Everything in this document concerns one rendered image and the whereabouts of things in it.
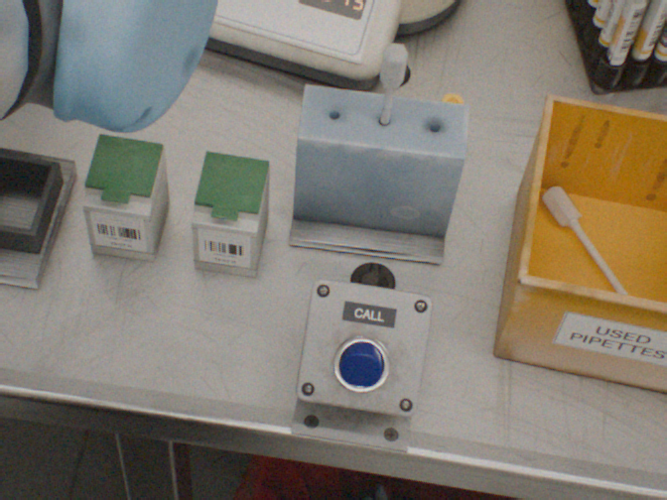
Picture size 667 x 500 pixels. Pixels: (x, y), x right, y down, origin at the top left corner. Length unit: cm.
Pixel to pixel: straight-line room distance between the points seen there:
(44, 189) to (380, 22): 25
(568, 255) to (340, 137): 18
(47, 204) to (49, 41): 48
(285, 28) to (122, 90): 54
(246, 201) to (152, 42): 42
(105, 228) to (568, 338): 29
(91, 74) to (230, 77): 56
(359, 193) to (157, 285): 14
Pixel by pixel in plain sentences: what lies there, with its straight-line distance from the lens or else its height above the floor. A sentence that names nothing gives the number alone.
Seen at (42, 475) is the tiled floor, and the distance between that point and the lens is 174.
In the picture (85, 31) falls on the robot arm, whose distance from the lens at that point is 36.
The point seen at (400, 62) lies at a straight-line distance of 73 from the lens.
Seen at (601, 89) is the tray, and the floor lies 88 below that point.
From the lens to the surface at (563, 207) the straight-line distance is 86.
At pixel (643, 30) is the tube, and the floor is 93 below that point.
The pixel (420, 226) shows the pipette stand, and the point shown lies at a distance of 84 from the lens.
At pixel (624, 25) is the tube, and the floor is 94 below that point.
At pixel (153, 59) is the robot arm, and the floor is 131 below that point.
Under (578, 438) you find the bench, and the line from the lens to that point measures 82.
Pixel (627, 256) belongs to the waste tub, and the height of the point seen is 88.
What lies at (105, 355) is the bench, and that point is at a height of 88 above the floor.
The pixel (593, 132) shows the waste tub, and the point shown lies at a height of 95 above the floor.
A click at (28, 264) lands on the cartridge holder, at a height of 89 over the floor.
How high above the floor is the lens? 161
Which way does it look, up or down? 59 degrees down
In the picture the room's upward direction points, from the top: 7 degrees clockwise
